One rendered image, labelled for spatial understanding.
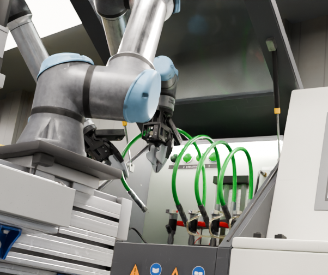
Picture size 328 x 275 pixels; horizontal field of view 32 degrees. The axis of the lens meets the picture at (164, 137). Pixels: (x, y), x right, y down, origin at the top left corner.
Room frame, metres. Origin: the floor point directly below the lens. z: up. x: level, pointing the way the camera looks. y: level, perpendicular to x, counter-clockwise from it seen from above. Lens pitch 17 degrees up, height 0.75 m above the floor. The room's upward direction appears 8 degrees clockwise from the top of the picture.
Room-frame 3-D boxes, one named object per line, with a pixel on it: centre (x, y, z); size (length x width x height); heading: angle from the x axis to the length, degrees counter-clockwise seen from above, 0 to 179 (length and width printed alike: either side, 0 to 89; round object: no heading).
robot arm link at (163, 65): (1.75, 0.05, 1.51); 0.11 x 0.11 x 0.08; 83
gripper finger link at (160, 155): (1.84, 0.01, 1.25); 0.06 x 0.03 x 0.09; 146
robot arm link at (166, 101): (1.85, 0.01, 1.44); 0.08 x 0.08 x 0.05
